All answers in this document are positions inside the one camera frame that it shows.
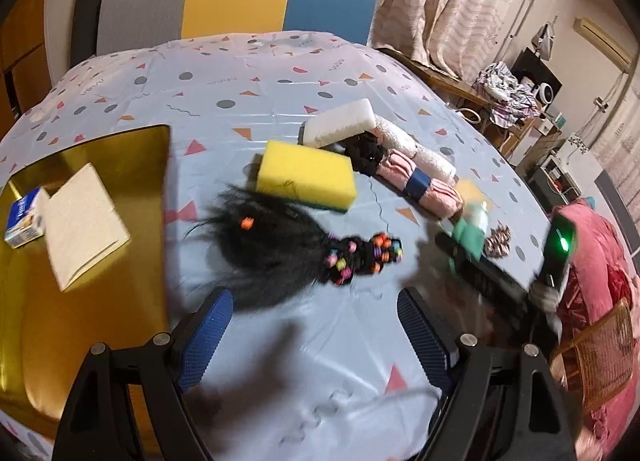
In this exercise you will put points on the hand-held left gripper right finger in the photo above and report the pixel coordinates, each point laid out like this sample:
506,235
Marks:
425,336

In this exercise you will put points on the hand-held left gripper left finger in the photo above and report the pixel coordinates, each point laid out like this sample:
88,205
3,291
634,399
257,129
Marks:
207,336

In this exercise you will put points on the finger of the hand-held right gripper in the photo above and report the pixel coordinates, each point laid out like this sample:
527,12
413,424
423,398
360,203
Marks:
490,273

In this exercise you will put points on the leopard print scrunchie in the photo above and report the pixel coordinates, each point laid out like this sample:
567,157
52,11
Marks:
497,241

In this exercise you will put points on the green bottle with white cap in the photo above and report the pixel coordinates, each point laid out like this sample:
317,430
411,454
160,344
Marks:
470,236

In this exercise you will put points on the pink towel with blue band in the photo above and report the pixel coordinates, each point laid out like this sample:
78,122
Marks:
440,196

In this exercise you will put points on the black wig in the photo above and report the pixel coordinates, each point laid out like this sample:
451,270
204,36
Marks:
265,251

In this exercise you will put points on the black scrunchie with coloured beads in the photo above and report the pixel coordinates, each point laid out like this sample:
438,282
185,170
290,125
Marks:
360,253

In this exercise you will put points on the gold box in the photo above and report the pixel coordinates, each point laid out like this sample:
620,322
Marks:
100,331

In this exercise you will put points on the yellow sponge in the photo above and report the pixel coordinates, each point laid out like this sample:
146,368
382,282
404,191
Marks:
305,173

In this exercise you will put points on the pink quilt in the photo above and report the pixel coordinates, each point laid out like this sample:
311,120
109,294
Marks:
600,261

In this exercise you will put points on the white appliance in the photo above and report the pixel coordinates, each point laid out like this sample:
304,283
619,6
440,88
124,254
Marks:
575,156

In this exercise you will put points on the rattan chair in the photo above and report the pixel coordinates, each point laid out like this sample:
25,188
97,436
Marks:
600,356

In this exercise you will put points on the orange hair clip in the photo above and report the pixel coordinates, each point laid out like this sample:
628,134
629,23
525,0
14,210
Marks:
245,223

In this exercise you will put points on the white rolled towel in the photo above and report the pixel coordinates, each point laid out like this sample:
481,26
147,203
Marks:
400,138

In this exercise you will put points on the beige folded cloth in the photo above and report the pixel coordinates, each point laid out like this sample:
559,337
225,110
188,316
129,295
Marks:
82,223

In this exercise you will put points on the pile of clothes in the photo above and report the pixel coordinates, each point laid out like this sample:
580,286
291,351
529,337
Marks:
505,88

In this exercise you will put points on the black monitor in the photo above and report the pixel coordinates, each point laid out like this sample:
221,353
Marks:
535,66

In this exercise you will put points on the wooden side table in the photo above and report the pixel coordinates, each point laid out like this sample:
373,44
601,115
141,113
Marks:
450,83

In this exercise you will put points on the white sponge block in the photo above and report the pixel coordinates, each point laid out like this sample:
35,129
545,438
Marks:
340,123

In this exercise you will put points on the garment steamer stand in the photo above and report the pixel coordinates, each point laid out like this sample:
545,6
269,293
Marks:
545,36

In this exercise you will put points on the blue and white carton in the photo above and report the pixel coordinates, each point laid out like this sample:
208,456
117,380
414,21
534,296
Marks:
22,218

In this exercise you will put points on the orange wooden cabinet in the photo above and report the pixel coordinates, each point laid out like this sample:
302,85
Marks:
22,41

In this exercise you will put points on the black foam roll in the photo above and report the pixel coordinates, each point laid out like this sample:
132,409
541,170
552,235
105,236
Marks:
90,6

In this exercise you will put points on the wall air conditioner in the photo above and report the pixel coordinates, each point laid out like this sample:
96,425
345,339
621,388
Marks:
602,43

